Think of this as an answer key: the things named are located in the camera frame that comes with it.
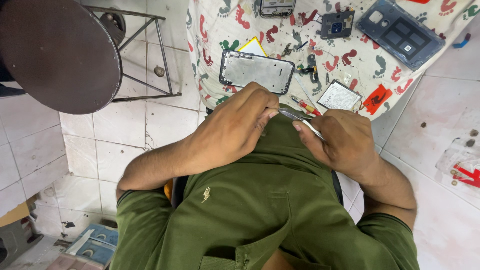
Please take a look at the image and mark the white phone battery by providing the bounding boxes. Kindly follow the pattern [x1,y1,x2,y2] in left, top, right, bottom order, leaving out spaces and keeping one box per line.
[316,79,363,112]

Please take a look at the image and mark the phone display assembly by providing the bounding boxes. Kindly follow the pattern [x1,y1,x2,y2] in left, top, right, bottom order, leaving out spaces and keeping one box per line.
[259,0,297,19]

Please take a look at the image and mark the grey camera cover plate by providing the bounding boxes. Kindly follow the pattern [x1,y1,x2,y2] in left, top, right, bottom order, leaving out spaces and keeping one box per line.
[320,10,356,40]

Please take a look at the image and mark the blue plastic tool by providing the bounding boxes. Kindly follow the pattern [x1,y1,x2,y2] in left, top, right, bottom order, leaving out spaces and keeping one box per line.
[452,32,472,49]

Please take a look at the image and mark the person's green shirt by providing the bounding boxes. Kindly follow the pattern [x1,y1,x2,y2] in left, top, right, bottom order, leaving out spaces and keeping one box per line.
[110,104,421,270]

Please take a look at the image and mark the red yellow screwdriver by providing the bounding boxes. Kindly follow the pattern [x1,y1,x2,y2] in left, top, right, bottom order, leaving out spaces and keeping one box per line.
[289,94,323,117]

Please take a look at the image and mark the round brown metal stool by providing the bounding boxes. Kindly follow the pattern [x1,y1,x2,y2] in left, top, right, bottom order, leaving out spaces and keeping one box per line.
[0,0,183,115]

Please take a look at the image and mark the person's right hand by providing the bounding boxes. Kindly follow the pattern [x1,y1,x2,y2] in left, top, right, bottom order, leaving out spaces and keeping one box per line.
[292,109,381,183]

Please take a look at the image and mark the person's left hand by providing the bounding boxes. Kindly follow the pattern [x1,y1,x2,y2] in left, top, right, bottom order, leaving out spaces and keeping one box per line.
[189,82,281,176]

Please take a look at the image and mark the clear bag with red print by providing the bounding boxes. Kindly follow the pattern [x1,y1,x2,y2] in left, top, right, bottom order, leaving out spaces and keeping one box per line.
[435,138,480,189]

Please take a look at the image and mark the yellow edged white card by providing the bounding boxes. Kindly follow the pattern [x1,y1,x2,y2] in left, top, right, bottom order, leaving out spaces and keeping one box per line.
[236,36,268,58]

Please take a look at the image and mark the black flex cable part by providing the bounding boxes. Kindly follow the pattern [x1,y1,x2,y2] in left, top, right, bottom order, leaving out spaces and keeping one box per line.
[300,53,320,84]

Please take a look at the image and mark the white plastic pry stick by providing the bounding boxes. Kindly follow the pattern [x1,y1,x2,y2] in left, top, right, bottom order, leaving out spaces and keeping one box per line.
[293,74,319,109]

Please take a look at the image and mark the blue grey phone back cover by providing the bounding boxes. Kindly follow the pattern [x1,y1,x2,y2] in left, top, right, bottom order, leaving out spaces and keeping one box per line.
[355,0,446,71]

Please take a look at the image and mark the silver phone middle frame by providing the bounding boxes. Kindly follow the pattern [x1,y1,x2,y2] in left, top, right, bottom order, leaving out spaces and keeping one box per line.
[219,49,296,95]

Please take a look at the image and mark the silver metal tweezers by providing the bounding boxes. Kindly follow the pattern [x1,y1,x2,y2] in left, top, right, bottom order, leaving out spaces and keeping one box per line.
[277,107,326,142]

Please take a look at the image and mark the footprint patterned white cloth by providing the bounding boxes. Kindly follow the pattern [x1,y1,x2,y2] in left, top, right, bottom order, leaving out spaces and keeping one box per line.
[186,0,480,121]

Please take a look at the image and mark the orange red plastic sticker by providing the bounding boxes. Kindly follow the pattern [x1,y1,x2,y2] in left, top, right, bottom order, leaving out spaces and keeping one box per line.
[362,83,394,116]

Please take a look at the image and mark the blue cardboard box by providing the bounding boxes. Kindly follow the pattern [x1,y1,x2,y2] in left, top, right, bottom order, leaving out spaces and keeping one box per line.
[66,223,119,268]

